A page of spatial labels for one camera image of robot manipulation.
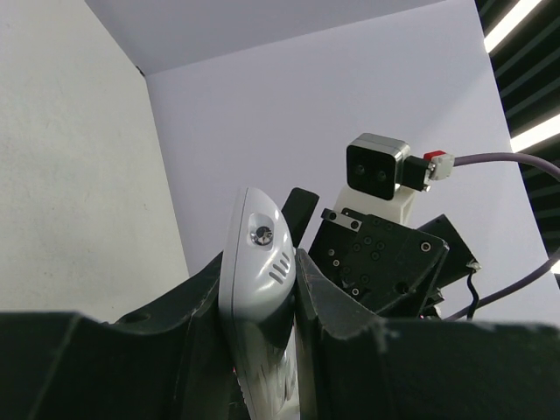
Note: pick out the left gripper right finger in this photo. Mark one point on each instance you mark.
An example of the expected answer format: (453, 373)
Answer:
(353, 364)

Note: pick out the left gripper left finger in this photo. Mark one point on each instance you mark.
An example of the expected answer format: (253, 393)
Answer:
(165, 360)

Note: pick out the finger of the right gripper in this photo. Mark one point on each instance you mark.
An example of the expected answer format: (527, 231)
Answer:
(297, 211)

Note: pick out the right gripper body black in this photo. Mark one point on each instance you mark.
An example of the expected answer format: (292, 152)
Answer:
(386, 267)

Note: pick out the white remote control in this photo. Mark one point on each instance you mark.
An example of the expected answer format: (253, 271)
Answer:
(256, 304)

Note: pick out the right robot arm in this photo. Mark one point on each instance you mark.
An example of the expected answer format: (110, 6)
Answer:
(459, 263)

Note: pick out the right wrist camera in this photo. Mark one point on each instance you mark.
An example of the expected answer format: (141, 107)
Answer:
(374, 179)

